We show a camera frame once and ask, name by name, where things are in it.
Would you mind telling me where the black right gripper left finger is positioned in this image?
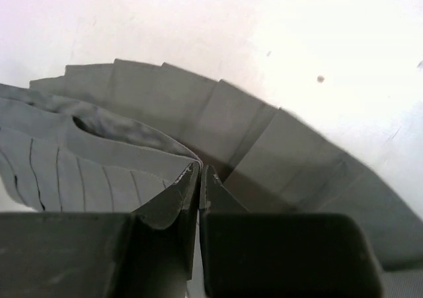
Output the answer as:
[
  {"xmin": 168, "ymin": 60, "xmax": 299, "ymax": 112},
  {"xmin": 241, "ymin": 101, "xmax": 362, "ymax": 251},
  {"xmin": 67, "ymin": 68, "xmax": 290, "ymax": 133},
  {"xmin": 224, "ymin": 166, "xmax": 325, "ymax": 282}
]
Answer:
[{"xmin": 1, "ymin": 163, "xmax": 200, "ymax": 297}]

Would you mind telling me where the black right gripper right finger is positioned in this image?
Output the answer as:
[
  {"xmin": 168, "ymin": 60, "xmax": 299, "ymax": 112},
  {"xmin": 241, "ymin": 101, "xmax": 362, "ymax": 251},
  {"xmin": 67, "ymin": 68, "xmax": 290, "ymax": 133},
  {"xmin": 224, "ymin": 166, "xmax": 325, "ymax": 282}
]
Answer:
[{"xmin": 199, "ymin": 166, "xmax": 383, "ymax": 297}]

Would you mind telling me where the grey pleated skirt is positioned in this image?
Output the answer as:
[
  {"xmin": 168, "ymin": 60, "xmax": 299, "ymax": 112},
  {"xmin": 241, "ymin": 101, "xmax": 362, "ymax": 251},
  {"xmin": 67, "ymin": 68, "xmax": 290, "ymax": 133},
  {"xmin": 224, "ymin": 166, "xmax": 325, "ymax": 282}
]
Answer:
[{"xmin": 1, "ymin": 59, "xmax": 422, "ymax": 297}]

